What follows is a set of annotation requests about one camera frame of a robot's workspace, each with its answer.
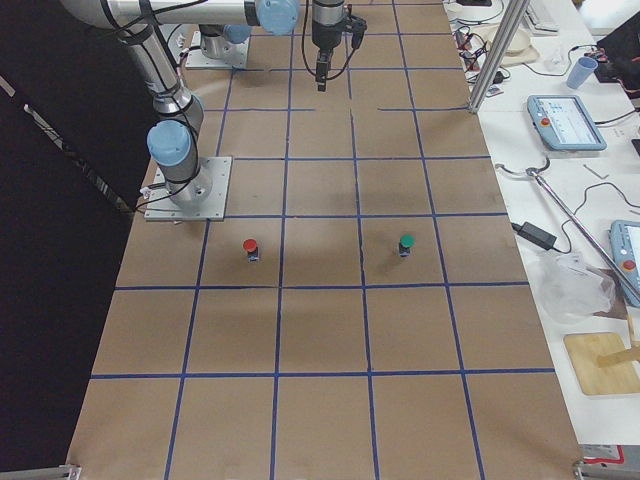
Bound blue plastic cup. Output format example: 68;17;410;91
566;56;599;90

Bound metal cane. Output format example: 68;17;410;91
494;156;639;299

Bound aluminium frame post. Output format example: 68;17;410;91
467;0;529;114

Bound green push button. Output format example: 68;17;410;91
398;234;415;258

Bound wooden cutting board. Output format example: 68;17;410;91
563;332;639;396

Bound clear plastic bag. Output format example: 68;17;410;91
533;253;616;323

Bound white plate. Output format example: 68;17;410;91
482;22;531;57

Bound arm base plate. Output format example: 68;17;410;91
185;31;250;70
142;157;233;221

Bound teach pendant tablet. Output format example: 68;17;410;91
526;95;607;152

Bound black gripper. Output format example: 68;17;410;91
312;0;345;92

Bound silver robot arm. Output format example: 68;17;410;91
199;24;252;63
62;1;366;221

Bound black power adapter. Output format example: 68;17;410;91
511;222;557;250

